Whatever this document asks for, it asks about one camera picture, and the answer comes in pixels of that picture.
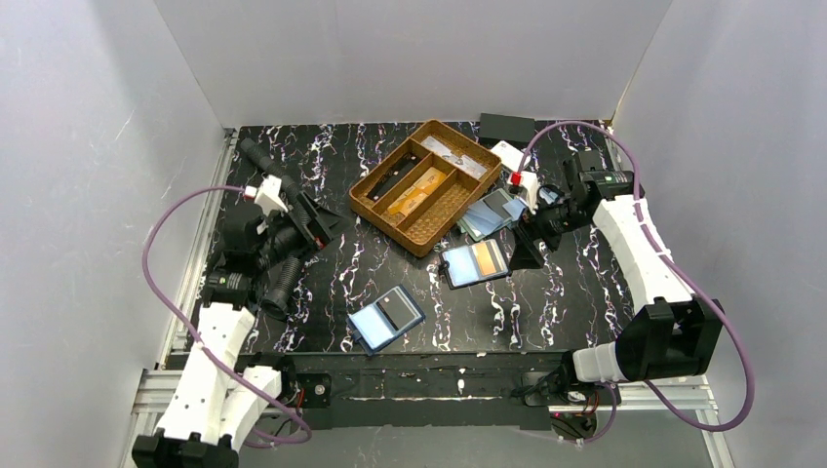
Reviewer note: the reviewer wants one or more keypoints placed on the black VIP card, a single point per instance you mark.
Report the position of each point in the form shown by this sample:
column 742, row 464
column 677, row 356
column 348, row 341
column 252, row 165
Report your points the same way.
column 399, row 310

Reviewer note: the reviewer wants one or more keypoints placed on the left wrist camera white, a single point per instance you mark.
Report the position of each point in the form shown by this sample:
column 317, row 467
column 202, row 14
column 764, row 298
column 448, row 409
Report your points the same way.
column 267, row 196

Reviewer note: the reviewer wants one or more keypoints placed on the navy blue card holder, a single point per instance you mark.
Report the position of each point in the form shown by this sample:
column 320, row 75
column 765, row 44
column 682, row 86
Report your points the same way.
column 371, row 329

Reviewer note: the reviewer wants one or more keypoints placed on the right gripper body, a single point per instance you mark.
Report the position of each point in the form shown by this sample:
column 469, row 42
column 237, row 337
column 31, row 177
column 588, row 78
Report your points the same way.
column 535, row 228

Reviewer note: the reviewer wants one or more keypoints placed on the white small box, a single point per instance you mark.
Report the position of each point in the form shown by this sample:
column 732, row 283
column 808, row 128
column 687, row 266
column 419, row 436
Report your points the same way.
column 511, row 158

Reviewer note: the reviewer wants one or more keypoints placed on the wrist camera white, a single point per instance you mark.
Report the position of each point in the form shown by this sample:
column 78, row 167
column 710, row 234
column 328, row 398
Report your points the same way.
column 267, row 196
column 524, row 185

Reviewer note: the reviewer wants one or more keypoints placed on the orange VIP card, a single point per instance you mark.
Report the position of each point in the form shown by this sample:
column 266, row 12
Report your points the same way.
column 407, row 202

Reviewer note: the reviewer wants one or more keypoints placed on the green card holder open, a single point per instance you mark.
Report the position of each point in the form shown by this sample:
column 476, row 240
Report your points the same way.
column 490, row 214

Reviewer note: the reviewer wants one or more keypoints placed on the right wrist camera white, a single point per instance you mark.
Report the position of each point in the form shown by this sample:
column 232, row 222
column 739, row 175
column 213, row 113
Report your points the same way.
column 524, row 185

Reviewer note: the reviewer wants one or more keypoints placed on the black card holder open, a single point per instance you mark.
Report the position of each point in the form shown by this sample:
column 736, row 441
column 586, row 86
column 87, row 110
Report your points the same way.
column 473, row 264

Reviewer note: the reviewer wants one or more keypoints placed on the white card black stripe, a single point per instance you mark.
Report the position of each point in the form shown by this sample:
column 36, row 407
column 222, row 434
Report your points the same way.
column 469, row 166

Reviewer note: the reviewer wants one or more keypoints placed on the black box at back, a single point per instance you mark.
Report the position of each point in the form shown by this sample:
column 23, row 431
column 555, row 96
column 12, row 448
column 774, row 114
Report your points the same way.
column 515, row 130

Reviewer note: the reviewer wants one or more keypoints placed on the yellow card in holder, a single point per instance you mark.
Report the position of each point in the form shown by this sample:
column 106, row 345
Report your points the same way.
column 489, row 258

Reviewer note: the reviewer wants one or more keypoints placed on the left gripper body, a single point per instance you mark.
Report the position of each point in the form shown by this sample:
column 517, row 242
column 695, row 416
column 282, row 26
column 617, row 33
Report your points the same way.
column 309, row 215

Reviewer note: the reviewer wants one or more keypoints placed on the brown woven divider tray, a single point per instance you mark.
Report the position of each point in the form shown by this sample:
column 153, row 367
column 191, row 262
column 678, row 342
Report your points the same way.
column 428, row 223

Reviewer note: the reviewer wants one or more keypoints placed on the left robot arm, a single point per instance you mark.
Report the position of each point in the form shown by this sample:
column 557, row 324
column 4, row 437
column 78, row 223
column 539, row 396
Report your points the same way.
column 214, row 408

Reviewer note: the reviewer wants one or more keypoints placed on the light blue card holder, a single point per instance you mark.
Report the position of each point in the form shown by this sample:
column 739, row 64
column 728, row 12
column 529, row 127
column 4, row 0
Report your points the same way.
column 548, row 195

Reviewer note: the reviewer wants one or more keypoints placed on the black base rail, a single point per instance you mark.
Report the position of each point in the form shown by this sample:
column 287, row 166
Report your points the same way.
column 348, row 390

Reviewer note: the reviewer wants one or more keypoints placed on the orange card in tray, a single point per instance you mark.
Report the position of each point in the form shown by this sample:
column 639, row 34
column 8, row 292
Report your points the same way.
column 428, row 181

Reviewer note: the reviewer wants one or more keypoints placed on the white card in tray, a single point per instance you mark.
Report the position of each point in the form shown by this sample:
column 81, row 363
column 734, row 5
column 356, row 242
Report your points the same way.
column 440, row 149

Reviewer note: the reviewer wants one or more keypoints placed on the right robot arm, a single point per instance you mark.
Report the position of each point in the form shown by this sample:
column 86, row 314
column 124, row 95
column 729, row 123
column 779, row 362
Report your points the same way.
column 673, row 333

